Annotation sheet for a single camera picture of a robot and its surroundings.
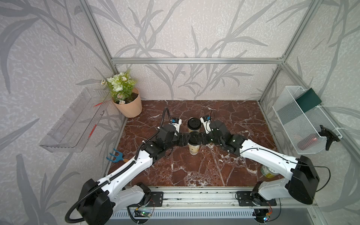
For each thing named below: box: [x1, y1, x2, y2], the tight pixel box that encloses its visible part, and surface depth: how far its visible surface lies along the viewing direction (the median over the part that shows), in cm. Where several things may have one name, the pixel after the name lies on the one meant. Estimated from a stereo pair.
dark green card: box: [295, 87, 323, 113], surface depth 73 cm
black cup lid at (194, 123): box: [187, 117, 202, 131], surface depth 86 cm
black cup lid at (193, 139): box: [188, 131, 200, 146], surface depth 78 cm
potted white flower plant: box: [100, 70, 143, 118], surface depth 94 cm
